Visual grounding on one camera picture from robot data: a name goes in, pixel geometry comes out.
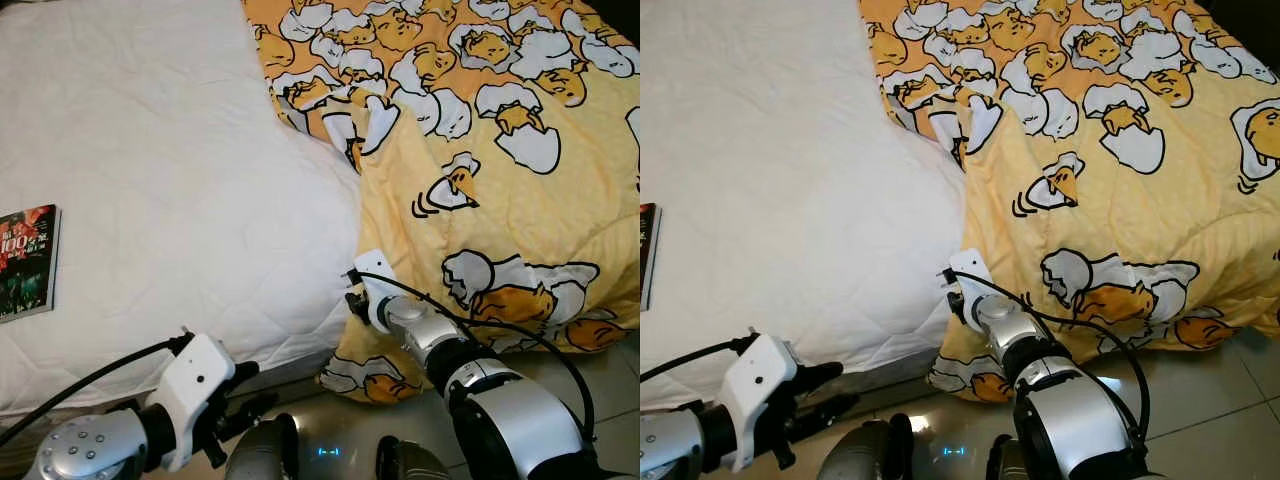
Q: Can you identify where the yellow orange cartoon blanket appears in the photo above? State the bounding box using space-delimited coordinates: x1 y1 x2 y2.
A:
858 0 1280 403
243 0 641 406

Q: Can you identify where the dark cover book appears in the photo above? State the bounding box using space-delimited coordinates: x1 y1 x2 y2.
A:
0 205 63 323
640 203 662 311

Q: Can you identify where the grey left robot leg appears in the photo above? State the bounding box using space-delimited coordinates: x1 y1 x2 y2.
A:
225 413 301 480
818 420 917 480

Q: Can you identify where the grey robot leg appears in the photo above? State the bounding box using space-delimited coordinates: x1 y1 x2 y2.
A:
225 413 301 480
985 435 1023 480
818 420 917 480
375 435 451 480

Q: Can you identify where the grey right robot leg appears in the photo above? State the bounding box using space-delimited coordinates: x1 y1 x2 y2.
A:
985 435 1023 480
375 435 451 480

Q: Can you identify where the white quilted mattress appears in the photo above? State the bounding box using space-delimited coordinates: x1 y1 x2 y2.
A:
0 0 368 418
640 0 973 413

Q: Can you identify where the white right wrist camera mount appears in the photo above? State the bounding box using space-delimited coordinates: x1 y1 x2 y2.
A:
352 250 401 334
948 248 996 331

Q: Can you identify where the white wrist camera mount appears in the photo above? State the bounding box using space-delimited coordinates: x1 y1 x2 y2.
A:
720 333 801 471
948 248 996 331
352 250 401 334
150 333 237 473

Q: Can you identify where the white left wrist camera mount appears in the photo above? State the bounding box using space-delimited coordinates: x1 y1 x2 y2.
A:
150 333 237 473
720 333 801 471

